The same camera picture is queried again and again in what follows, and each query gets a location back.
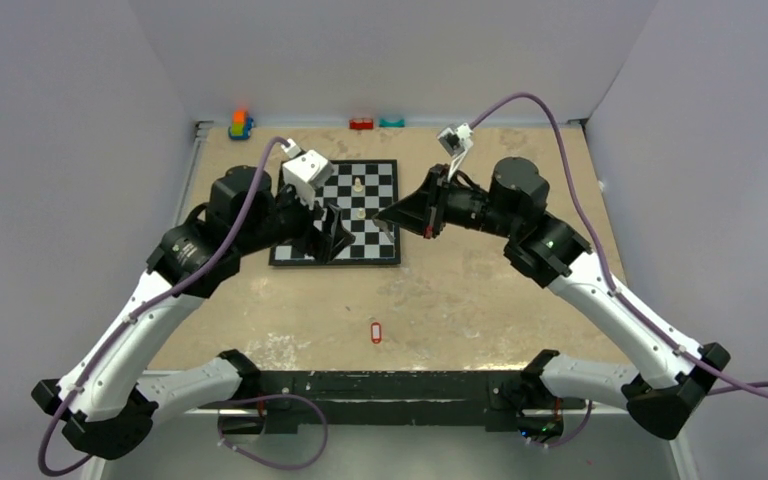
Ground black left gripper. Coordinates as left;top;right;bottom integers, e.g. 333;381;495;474
234;175;354;263

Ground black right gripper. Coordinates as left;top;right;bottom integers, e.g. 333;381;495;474
379;165;518;240

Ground silver key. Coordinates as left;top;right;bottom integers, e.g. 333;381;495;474
376;221;396;244

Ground red key tag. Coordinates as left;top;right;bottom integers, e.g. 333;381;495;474
370;322;383;345

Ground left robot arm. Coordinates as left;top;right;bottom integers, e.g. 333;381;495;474
32;155;353;460

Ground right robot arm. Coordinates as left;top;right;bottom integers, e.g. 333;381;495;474
374;157;730;440

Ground black white chessboard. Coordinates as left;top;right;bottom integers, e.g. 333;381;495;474
268;158;403;268

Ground teal block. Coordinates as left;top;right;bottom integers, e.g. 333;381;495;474
378;115;406;128

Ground red block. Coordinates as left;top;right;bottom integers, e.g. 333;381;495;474
348;117;375;131

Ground stacked colour blocks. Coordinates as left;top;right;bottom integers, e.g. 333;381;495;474
227;109;254;141

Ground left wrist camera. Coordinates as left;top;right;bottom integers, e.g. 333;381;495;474
281;139;335;210

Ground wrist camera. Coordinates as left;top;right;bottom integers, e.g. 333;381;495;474
281;139;335;210
437;123;474;181

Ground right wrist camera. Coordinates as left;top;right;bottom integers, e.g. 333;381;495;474
437;123;474;181

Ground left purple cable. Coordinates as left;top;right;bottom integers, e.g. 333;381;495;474
37;135;293;478

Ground purple cable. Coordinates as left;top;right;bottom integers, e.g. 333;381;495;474
468;91;768;404
37;135;293;478

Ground black table front rail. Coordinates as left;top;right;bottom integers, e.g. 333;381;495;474
210;370;586;434

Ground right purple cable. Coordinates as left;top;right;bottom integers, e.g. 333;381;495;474
468;91;768;404

